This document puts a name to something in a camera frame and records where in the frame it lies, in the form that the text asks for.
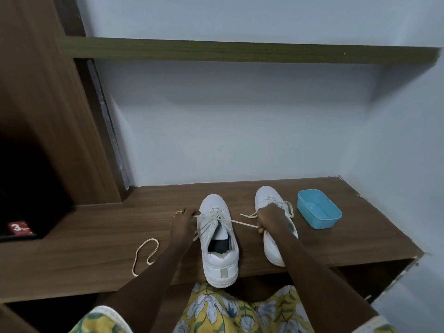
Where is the person's right hand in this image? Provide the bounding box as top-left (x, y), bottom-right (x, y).
top-left (256, 203), bottom-right (290, 240)

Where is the person's left hand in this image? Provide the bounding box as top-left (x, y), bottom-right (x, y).
top-left (169, 207), bottom-right (202, 247)

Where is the white sneaker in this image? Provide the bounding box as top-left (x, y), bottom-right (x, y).
top-left (254, 185), bottom-right (299, 267)
top-left (197, 194), bottom-right (240, 289)

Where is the cream shoelace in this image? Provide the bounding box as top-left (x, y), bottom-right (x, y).
top-left (131, 208), bottom-right (259, 277)
top-left (240, 197), bottom-right (295, 221)

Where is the blue plastic basket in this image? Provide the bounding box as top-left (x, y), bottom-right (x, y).
top-left (296, 189), bottom-right (343, 230)

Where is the person's right forearm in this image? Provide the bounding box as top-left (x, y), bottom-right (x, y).
top-left (274, 232), bottom-right (381, 333)

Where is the person's left forearm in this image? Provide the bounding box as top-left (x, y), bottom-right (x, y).
top-left (93, 239), bottom-right (193, 327)

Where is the wooden wall shelf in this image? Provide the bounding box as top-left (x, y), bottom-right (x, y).
top-left (55, 35), bottom-right (442, 66)

